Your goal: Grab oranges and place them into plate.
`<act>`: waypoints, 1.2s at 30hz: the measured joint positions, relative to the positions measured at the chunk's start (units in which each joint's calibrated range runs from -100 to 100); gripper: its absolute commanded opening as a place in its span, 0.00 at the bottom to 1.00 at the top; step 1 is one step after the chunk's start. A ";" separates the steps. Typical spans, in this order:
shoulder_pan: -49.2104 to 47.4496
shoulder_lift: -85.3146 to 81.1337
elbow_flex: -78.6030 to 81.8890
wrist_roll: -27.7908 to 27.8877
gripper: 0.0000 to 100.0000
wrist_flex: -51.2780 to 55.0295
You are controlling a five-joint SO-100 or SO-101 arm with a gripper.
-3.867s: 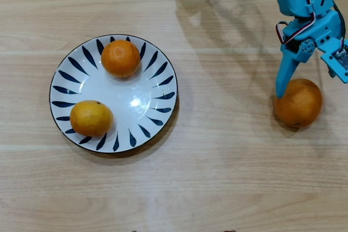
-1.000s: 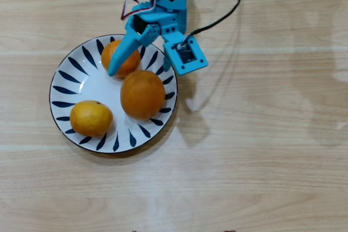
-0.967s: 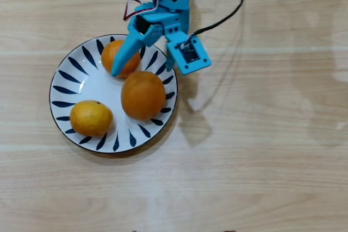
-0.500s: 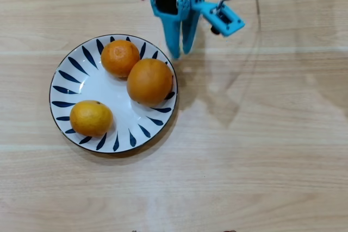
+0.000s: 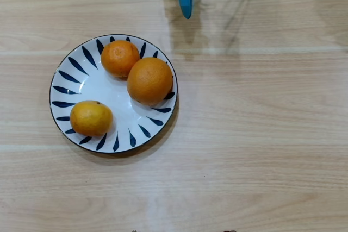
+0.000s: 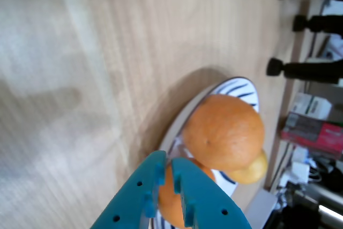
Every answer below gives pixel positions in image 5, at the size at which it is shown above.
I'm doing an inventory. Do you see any small deep orange mandarin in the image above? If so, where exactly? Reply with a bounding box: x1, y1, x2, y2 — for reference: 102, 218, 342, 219
100, 39, 141, 78

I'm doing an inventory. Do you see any large round orange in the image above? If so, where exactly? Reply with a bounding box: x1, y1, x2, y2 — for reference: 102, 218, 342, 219
126, 57, 174, 107

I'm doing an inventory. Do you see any yellowish orange with stem dot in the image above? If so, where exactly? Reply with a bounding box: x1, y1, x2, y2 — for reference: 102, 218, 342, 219
69, 100, 114, 138

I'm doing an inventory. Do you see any white plate with blue strokes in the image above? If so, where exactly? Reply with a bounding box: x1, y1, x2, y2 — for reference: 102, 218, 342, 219
49, 34, 179, 154

